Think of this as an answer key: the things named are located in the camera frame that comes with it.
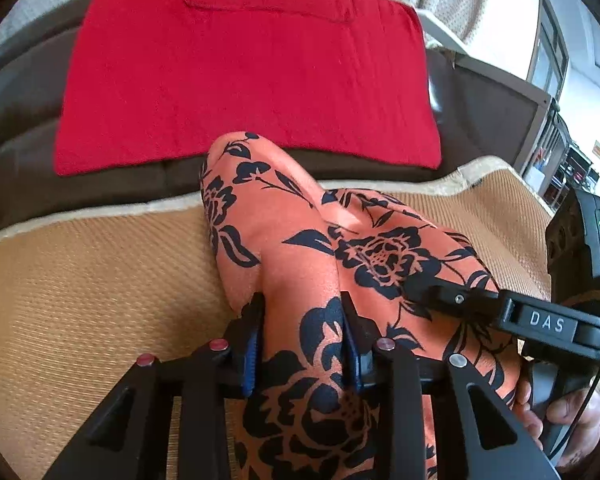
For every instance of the person's right hand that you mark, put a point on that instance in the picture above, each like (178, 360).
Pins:
(582, 410)

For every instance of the dark framed window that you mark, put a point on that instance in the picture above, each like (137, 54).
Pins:
(547, 50)

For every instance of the tan woven mat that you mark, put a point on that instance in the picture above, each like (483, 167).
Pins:
(105, 285)

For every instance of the cluttered storage shelf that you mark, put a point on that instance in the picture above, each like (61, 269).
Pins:
(575, 170)

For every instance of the red knitted cloth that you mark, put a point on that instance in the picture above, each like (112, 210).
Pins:
(230, 85)

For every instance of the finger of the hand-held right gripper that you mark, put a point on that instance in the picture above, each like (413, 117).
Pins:
(460, 300)

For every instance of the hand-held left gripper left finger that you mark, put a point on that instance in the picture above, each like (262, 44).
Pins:
(250, 360)

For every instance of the orange floral garment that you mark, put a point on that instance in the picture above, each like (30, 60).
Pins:
(380, 255)

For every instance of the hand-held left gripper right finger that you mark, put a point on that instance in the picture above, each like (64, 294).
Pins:
(352, 355)

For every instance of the grey wooden armrest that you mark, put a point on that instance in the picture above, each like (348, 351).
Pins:
(505, 110)

